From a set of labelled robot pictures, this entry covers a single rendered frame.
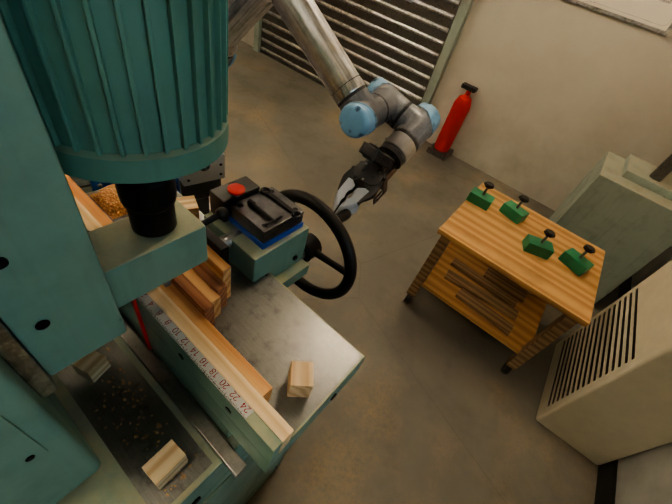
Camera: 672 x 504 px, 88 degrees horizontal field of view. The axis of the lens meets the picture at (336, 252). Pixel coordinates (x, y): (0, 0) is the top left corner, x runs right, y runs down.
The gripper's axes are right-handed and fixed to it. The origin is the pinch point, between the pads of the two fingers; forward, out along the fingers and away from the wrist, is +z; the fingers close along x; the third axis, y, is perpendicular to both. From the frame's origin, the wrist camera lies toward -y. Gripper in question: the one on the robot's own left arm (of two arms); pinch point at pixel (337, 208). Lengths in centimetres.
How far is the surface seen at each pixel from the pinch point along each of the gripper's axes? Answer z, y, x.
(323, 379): 27.7, -15.1, -24.3
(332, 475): 58, 71, -38
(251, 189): 12.6, -18.2, 6.7
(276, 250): 17.6, -14.8, -3.6
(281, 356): 29.5, -16.0, -17.2
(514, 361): -25, 105, -71
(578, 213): -121, 121, -57
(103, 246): 32.0, -36.7, 1.9
